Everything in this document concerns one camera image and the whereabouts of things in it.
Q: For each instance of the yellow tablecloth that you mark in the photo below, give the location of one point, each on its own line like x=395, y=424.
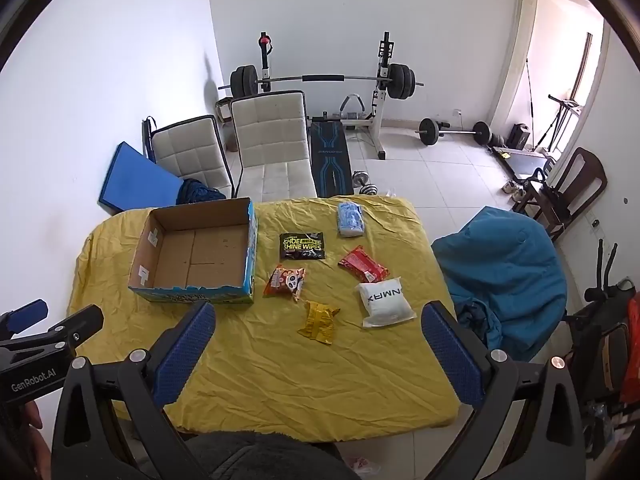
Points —
x=280, y=380

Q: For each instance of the person's left hand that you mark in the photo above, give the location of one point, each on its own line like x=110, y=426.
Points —
x=37, y=430

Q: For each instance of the tall white padded chair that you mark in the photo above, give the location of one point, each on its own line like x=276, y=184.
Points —
x=270, y=135

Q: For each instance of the black treadmill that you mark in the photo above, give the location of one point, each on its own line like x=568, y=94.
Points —
x=525, y=162

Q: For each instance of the yellow snack packet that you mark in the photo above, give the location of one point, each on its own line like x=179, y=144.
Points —
x=318, y=322

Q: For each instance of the black wipes packet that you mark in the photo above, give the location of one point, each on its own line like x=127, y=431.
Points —
x=302, y=246

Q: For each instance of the cardboard box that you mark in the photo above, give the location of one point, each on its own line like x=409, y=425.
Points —
x=200, y=255

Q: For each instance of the black resistance band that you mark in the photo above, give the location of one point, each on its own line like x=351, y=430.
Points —
x=530, y=100

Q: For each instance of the orange panda snack packet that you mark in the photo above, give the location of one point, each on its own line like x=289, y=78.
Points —
x=284, y=282

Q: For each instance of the small white padded chair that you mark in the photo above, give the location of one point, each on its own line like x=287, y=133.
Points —
x=187, y=152

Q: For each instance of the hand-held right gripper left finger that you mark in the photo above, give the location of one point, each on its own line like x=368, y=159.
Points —
x=187, y=350

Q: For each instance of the blue tissue packet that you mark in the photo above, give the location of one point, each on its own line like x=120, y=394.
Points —
x=350, y=218

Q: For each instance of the blue folded exercise mat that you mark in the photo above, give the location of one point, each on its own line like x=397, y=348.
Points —
x=135, y=177

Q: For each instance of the black weight bench pad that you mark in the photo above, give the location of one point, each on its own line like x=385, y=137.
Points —
x=329, y=160

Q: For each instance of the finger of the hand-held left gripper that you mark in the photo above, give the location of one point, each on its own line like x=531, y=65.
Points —
x=75, y=325
x=24, y=312

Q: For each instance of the pair of white shoes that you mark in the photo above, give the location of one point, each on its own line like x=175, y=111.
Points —
x=512, y=188

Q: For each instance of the person's dark fleece clothing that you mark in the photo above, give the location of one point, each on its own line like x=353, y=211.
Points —
x=270, y=457

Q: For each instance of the white soft packet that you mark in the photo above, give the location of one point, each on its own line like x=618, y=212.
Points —
x=385, y=302

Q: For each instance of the black speaker box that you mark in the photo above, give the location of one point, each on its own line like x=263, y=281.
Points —
x=520, y=137

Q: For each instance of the white barbell rack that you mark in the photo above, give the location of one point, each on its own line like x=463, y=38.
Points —
x=382, y=110

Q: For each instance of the folded black and blue chair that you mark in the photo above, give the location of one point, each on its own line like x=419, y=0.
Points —
x=147, y=137

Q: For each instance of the barbell with black plates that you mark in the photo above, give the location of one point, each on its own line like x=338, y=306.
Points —
x=400, y=81

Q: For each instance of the teal bean bag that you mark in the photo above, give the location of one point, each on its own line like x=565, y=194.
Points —
x=505, y=270

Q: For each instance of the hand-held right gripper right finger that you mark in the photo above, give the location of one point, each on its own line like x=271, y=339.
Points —
x=450, y=355

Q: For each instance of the short barbell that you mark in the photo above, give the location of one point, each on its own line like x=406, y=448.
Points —
x=429, y=131

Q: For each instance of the red snack packet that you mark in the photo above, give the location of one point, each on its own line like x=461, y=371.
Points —
x=362, y=264

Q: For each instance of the black exercise machine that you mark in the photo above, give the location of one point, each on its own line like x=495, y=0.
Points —
x=600, y=350

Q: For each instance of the dark wooden chair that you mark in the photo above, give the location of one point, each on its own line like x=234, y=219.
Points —
x=585, y=175

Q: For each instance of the chrome dumbbell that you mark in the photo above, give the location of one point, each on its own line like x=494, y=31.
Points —
x=360, y=178
x=371, y=189

